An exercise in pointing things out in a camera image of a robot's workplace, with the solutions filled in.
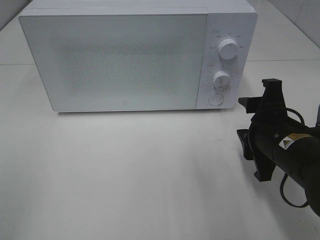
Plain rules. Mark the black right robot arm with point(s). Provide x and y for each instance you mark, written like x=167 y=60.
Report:
x=279 y=137

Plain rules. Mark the round door release button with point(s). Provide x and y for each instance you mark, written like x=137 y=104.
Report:
x=216 y=99

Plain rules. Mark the white timer knob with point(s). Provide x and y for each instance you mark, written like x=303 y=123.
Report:
x=221 y=79

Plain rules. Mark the white upper power knob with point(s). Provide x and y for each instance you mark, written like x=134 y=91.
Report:
x=228 y=48

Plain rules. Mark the white microwave oven body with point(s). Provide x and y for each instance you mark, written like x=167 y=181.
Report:
x=225 y=19

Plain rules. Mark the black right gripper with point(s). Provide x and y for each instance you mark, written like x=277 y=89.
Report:
x=268 y=111

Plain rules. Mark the white microwave door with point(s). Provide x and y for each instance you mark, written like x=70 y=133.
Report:
x=92 y=63

